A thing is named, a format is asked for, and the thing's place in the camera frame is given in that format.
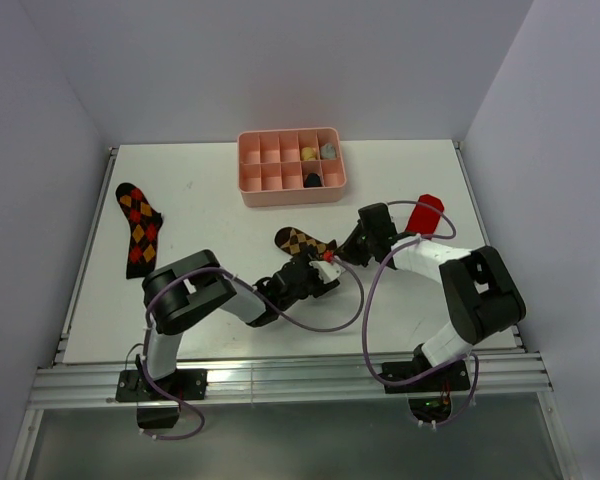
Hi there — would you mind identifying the brown yellow argyle sock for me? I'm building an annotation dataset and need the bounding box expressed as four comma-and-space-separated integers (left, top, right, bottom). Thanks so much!
274, 226, 338, 260

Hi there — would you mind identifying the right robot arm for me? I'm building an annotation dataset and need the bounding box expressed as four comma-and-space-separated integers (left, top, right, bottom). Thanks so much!
336, 203, 526, 390

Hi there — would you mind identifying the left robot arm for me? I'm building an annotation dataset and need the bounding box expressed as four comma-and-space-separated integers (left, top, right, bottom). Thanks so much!
136, 249, 342, 399

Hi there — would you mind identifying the red christmas sock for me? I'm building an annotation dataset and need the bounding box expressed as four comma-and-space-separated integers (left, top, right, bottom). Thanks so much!
405, 194, 444, 235

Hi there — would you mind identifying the dark navy rolled sock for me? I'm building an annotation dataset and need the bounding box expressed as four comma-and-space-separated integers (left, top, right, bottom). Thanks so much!
303, 172, 322, 188

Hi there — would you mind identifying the grey rolled sock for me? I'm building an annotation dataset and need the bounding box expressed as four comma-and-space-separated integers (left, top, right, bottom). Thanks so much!
320, 143, 338, 159

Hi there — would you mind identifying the yellow rolled sock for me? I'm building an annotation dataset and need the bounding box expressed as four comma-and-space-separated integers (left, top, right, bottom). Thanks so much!
300, 147, 317, 161

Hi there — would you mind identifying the pink divided organizer box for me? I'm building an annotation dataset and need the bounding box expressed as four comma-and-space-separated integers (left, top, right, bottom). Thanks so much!
237, 127, 347, 208

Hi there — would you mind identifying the red orange argyle sock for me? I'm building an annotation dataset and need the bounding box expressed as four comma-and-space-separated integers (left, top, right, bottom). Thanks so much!
115, 182, 163, 280

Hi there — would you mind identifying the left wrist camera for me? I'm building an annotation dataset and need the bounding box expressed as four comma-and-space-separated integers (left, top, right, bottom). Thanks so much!
310, 251, 342, 284

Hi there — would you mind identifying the aluminium front rail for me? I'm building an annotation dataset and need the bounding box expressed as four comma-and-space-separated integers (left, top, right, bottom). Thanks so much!
27, 351, 552, 410

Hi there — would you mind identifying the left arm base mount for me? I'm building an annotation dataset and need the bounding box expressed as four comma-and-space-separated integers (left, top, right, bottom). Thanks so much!
115, 369, 208, 430

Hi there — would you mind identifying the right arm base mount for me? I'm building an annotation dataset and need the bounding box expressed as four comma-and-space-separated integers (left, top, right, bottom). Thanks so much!
374, 357, 471, 416

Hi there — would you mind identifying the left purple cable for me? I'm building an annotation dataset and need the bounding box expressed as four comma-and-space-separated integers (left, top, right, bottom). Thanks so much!
144, 259, 365, 441

